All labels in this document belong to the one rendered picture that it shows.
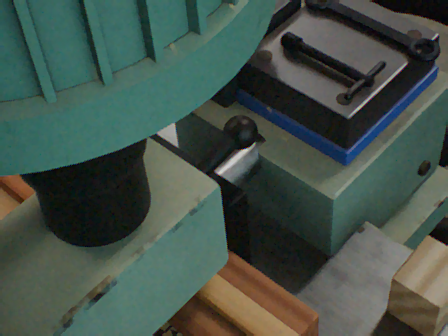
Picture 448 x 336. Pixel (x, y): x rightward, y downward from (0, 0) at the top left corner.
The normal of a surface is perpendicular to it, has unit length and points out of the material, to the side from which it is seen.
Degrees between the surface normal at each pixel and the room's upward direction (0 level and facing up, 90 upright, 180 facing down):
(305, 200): 90
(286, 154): 0
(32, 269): 0
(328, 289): 0
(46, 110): 35
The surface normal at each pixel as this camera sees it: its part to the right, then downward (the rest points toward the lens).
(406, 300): -0.65, 0.61
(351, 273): -0.07, -0.65
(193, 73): 0.69, 0.52
